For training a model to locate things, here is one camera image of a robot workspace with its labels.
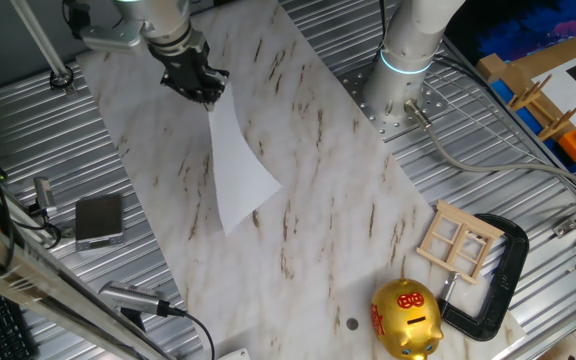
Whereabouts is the grey cable with metal connector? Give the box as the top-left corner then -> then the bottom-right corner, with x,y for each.
403,98 -> 576,199

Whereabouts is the small wooden window frame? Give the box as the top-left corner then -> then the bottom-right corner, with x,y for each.
415,198 -> 506,286

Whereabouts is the silver depth camera with cable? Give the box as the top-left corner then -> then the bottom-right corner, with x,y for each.
97,279 -> 172,318

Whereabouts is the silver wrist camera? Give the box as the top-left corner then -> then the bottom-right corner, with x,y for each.
78,20 -> 148,55

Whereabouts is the gold piggy bank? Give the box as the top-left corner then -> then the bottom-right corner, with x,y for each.
369,278 -> 445,360

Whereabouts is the black C-clamp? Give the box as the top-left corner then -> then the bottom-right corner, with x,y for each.
437,213 -> 531,343

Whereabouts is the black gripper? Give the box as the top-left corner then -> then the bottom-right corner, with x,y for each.
155,38 -> 230,109

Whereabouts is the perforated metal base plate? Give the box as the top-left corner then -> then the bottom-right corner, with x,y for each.
340,59 -> 449,144

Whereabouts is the small wooden block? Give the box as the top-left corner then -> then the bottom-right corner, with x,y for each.
475,53 -> 508,84

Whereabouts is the silver ribbed depth camera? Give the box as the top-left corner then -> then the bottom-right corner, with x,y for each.
32,176 -> 58,218

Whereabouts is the white paper sheet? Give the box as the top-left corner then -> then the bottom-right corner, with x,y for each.
207,82 -> 284,238

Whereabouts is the black camera cable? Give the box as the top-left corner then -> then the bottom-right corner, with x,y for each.
165,304 -> 217,360

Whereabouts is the small metal corner bracket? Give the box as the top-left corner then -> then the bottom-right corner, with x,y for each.
552,217 -> 576,239

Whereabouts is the black cable bundle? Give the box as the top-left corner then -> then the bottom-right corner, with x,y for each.
377,0 -> 389,54

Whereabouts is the black ring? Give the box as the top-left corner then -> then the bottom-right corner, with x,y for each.
49,64 -> 75,91

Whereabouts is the blue purple patterned cloth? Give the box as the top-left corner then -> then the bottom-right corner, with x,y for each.
445,0 -> 576,64

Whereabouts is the white sheet with black marker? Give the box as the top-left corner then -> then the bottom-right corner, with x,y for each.
531,46 -> 576,130

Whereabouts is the silver digital kitchen scale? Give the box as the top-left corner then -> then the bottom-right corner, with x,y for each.
74,193 -> 126,253

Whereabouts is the wooden peg rack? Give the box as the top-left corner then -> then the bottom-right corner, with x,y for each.
506,73 -> 554,112
537,101 -> 576,143

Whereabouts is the aluminium frame beam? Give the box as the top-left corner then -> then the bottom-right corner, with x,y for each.
0,207 -> 174,360

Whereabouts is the marble pattern table board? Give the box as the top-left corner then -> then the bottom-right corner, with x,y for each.
75,0 -> 527,360

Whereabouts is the blue board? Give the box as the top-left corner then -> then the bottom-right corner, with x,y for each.
487,77 -> 576,174

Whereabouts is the slim aluminium pole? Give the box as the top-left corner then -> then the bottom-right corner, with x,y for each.
9,0 -> 78,97

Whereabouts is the brown cardboard board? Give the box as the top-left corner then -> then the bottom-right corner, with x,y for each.
477,23 -> 576,146

